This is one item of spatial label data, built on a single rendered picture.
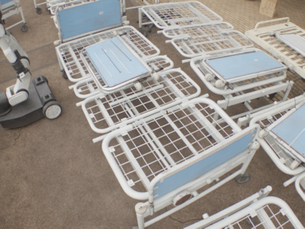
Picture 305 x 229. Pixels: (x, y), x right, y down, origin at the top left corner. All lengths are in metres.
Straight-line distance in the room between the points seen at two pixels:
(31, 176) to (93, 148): 0.61
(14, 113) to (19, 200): 0.88
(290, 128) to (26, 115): 2.30
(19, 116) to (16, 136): 0.22
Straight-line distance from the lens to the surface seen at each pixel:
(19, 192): 2.22
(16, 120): 2.56
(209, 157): 1.31
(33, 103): 2.60
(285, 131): 1.81
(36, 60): 3.63
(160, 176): 1.13
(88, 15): 2.74
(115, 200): 1.94
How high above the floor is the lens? 1.75
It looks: 46 degrees down
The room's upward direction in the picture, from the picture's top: straight up
